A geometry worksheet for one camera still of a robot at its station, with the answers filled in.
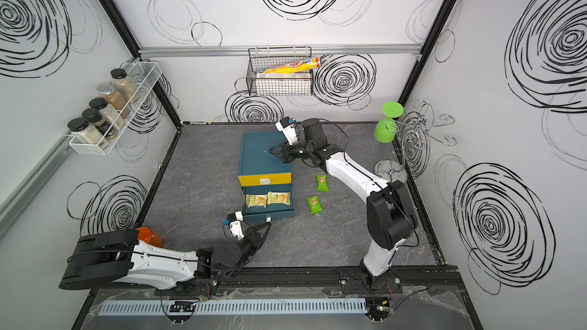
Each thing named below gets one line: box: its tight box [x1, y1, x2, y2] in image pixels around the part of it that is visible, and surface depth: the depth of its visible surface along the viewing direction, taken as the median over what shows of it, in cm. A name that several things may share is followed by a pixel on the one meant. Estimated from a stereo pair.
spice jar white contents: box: [67, 117, 103, 145], surface depth 63 cm
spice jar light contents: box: [110, 67, 141, 104], surface depth 77 cm
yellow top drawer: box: [237, 172, 292, 188], surface depth 79 cm
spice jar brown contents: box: [96, 83, 130, 119], surface depth 71 cm
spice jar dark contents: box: [81, 107, 118, 140], surface depth 66 cm
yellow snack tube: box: [259, 57, 322, 75], surface depth 88 cm
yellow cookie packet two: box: [267, 190, 291, 207], surface depth 85 cm
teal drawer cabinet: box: [237, 131, 296, 221], surface depth 80 cm
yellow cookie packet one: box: [245, 194, 268, 209], surface depth 84 cm
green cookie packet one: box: [315, 174, 330, 193], surface depth 98 cm
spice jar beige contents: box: [88, 97, 126, 130], surface depth 70 cm
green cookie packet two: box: [305, 195, 324, 215], surface depth 92 cm
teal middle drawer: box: [241, 184, 296, 216], surface depth 84 cm
